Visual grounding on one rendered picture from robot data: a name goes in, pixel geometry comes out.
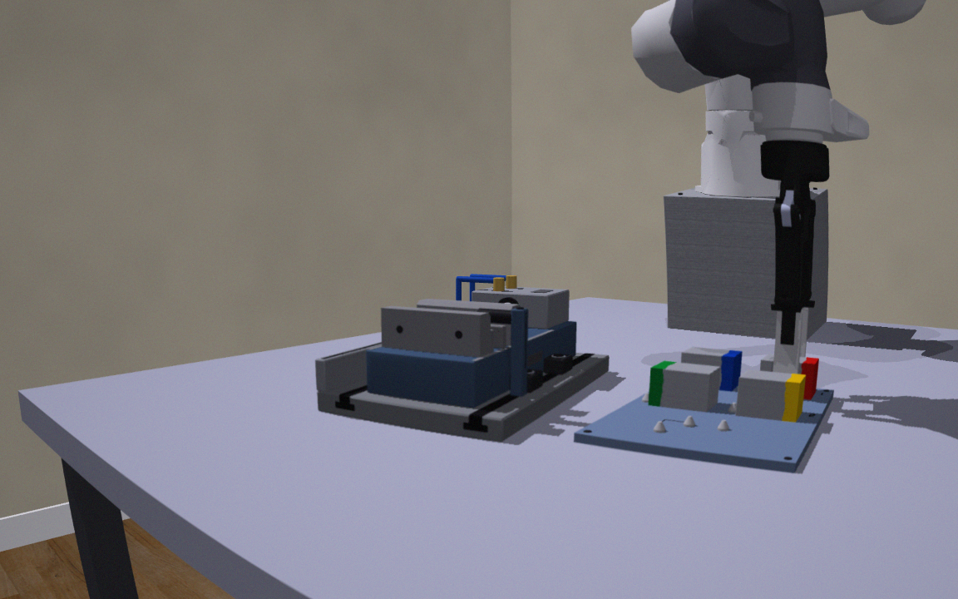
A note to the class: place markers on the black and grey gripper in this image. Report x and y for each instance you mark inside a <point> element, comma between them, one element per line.
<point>798,163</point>

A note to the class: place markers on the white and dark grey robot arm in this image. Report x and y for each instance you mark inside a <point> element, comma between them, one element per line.
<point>782,43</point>

